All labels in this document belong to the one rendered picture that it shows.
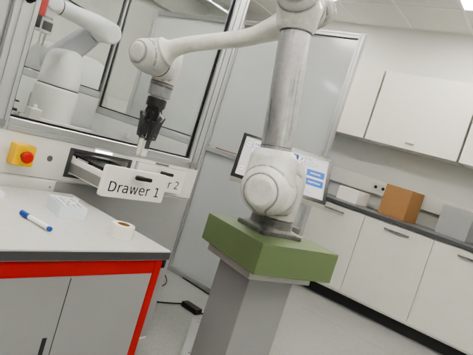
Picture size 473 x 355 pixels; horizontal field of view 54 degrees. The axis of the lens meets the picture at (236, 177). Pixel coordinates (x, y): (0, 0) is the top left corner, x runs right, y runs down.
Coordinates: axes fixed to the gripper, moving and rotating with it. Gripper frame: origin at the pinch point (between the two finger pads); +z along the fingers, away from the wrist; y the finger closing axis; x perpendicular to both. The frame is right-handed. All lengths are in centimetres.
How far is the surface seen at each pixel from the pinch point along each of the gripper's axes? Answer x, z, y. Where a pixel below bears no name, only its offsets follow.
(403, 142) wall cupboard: -320, -60, 26
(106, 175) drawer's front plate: 20.3, 11.0, -10.9
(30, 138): 37.1, 7.2, 13.3
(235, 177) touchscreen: -71, 5, 8
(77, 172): 19.5, 15.4, 7.6
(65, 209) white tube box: 38.4, 21.2, -21.0
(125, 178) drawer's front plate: 12.2, 10.9, -10.8
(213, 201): -154, 36, 88
